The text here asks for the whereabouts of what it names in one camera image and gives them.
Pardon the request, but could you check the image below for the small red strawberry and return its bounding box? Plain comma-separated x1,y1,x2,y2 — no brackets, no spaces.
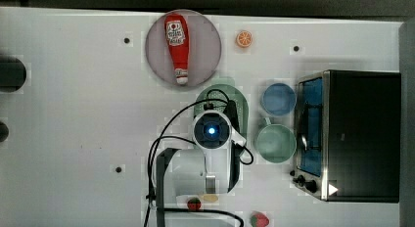
187,198,202,210

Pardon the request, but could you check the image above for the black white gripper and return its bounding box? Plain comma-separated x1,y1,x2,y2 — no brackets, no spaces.
224,100,240,132

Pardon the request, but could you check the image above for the black toaster oven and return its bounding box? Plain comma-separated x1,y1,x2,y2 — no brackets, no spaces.
290,69,401,203

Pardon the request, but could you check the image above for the large red strawberry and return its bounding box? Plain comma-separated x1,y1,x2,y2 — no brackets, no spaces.
250,211,269,227

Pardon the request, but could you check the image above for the blue cup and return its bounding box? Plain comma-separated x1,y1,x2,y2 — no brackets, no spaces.
260,83,297,116

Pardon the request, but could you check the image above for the green cup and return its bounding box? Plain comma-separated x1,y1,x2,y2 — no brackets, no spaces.
254,117,297,163

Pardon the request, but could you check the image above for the yellow banana bunch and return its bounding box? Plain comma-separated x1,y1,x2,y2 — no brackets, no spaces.
202,194,218,203

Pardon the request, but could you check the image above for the grey round plate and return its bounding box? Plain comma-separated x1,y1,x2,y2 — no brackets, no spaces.
145,10,221,87

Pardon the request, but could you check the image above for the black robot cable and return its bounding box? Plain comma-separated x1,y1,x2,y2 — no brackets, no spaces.
142,88,254,227

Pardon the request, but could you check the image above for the orange slice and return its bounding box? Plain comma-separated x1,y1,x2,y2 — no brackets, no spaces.
236,30,253,48

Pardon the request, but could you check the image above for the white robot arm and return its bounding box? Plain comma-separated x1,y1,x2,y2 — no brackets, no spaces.
152,100,247,227

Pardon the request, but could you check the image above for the red ketchup bottle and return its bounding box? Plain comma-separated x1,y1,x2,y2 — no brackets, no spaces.
164,13,190,85

